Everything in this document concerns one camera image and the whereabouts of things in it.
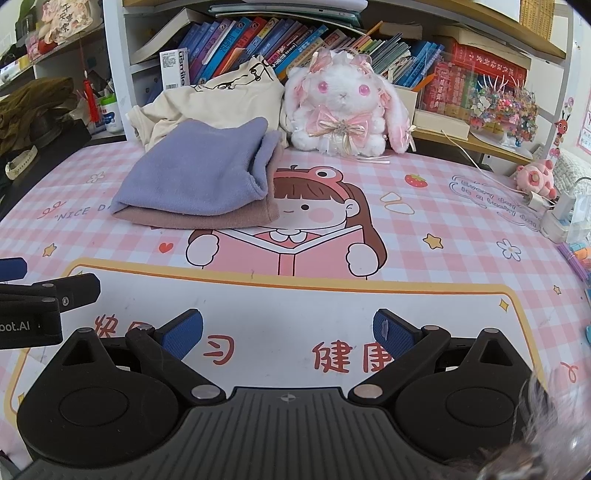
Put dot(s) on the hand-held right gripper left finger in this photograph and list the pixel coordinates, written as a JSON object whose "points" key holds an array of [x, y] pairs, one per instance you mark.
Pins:
{"points": [[182, 333]]}

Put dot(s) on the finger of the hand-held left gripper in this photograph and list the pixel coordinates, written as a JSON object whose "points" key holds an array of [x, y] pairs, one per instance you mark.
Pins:
{"points": [[11, 269], [74, 288]]}

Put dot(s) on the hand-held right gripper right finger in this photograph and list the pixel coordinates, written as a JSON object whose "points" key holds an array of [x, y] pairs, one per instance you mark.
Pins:
{"points": [[392, 335]]}

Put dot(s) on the purple and brown sweater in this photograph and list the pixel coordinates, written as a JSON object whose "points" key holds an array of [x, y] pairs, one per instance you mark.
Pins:
{"points": [[198, 175]]}

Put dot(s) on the pink checked desk mat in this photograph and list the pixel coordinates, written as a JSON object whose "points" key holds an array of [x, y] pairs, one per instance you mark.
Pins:
{"points": [[277, 286]]}

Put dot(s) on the cream band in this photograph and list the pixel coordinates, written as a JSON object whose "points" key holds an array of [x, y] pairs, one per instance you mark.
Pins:
{"points": [[23, 161]]}

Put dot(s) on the grey fur cuff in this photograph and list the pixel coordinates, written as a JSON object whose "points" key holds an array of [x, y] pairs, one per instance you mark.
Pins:
{"points": [[531, 429]]}

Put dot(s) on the olive green garment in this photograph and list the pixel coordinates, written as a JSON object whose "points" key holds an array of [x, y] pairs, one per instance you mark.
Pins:
{"points": [[32, 99]]}

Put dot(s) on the white jar blue label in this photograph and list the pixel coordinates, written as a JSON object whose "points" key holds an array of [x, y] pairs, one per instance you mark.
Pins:
{"points": [[111, 117]]}

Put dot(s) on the red tassel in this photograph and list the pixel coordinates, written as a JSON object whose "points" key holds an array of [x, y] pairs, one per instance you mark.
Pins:
{"points": [[88, 92]]}

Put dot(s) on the white charger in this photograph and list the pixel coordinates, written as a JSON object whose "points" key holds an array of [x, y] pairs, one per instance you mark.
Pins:
{"points": [[538, 201]]}

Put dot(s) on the bundle of pastel pens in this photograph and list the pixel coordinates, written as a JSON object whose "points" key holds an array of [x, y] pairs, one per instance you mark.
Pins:
{"points": [[577, 261]]}

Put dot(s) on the pink pig toy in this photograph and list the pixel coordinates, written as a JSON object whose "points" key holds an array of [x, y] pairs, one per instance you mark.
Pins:
{"points": [[535, 177]]}

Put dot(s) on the beige box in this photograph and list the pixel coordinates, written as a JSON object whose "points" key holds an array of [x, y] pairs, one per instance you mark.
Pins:
{"points": [[438, 122]]}

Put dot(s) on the beige garment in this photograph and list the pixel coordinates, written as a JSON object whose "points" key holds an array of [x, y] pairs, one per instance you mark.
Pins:
{"points": [[207, 97]]}

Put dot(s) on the white pink bunny plush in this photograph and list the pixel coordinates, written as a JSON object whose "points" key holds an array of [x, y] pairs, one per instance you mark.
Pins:
{"points": [[341, 106]]}

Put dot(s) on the white bookshelf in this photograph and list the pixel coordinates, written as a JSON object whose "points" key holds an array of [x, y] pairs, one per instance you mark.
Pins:
{"points": [[115, 55]]}

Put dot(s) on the white box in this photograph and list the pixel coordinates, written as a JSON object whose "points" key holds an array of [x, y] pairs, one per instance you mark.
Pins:
{"points": [[174, 69]]}

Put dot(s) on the colourful beaded decoration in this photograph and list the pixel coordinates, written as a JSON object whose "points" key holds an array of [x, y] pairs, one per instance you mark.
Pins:
{"points": [[503, 108]]}

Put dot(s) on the row of books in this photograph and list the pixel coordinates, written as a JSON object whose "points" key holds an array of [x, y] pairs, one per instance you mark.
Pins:
{"points": [[286, 41]]}

